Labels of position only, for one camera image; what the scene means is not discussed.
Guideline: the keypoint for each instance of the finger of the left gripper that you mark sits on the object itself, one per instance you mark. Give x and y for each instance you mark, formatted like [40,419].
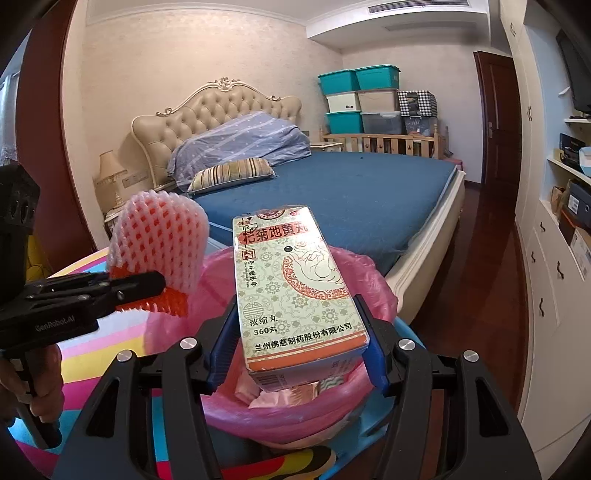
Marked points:
[111,304]

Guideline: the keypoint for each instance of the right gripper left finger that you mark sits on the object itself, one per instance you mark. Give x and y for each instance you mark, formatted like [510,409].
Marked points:
[222,335]

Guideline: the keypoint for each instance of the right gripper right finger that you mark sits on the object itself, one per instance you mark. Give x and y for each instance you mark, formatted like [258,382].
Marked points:
[377,356]

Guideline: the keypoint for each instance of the pink orange foam net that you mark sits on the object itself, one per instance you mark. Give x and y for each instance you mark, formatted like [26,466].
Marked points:
[156,252]

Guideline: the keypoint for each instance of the herbal medicine box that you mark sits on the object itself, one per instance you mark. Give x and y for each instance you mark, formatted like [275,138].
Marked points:
[298,321]

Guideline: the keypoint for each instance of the blue trash bin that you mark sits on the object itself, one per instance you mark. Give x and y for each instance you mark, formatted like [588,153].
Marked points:
[361,432]

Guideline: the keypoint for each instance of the pink trash bag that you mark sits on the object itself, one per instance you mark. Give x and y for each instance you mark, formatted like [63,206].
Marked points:
[300,400]

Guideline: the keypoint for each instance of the person's left hand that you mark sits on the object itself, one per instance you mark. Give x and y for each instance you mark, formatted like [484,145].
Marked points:
[43,394]

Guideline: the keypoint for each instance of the white bedside table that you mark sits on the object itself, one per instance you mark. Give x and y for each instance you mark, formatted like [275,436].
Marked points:
[110,220]

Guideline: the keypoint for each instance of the bedside table lamp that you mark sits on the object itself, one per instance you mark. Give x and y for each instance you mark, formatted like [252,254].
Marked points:
[107,187]

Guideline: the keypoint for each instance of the blue mattress bed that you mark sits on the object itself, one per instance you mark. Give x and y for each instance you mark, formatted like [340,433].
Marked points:
[399,210]

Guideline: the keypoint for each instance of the tufted beige headboard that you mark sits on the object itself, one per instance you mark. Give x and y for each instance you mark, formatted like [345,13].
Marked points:
[208,107]

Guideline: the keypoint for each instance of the striped pillow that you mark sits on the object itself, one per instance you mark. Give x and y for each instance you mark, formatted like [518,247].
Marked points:
[229,174]

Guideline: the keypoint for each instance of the dark wood wardrobe panel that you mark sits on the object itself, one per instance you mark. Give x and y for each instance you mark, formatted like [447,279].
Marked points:
[60,225]

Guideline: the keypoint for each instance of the grey purple duvet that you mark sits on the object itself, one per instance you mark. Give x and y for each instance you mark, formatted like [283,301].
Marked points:
[254,135]

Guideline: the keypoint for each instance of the grey clear storage bin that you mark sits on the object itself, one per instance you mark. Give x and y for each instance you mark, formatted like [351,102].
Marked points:
[383,123]

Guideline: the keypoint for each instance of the teal storage bin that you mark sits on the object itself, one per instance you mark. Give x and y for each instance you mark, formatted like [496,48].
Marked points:
[345,122]
[337,82]
[377,77]

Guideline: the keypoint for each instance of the dark wood door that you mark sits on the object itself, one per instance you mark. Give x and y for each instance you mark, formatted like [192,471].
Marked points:
[502,123]

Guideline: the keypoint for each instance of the white storage box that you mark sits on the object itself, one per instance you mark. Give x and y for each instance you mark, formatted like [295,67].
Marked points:
[343,102]

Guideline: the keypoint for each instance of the beige storage box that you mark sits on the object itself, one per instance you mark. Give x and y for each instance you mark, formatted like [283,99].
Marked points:
[379,101]

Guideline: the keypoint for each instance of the black white checked bag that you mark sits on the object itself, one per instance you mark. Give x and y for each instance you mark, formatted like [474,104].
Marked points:
[420,103]

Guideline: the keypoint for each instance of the wooden crib rail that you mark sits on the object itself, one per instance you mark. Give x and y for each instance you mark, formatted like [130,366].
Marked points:
[408,144]

